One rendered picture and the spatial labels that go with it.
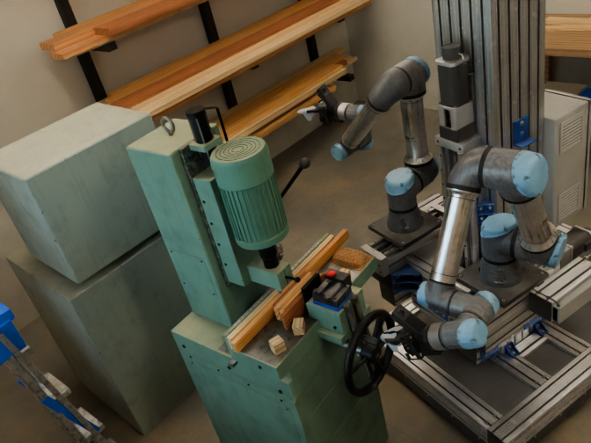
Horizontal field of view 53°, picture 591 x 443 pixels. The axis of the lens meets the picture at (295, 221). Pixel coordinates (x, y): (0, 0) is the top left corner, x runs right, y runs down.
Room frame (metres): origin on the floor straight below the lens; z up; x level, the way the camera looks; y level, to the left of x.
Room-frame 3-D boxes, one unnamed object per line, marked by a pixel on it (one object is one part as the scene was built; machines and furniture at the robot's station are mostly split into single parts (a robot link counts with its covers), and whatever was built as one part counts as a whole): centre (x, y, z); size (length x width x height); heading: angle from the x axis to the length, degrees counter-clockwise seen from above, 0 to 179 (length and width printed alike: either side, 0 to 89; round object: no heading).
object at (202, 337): (1.68, 0.20, 0.76); 0.57 x 0.45 x 0.09; 45
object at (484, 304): (1.19, -0.42, 1.04); 0.11 x 0.11 x 0.08; 42
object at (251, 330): (1.65, 0.05, 0.92); 0.67 x 0.02 x 0.04; 135
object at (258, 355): (1.56, 0.00, 0.87); 0.61 x 0.30 x 0.06; 135
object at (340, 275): (1.50, -0.07, 0.99); 0.13 x 0.11 x 0.06; 135
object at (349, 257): (1.75, -0.16, 0.92); 0.14 x 0.09 x 0.04; 45
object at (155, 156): (1.80, 0.32, 1.16); 0.22 x 0.22 x 0.72; 45
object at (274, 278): (1.61, 0.12, 1.03); 0.14 x 0.07 x 0.09; 45
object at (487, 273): (1.55, -0.65, 0.87); 0.15 x 0.15 x 0.10
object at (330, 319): (1.50, -0.06, 0.91); 0.15 x 0.14 x 0.09; 135
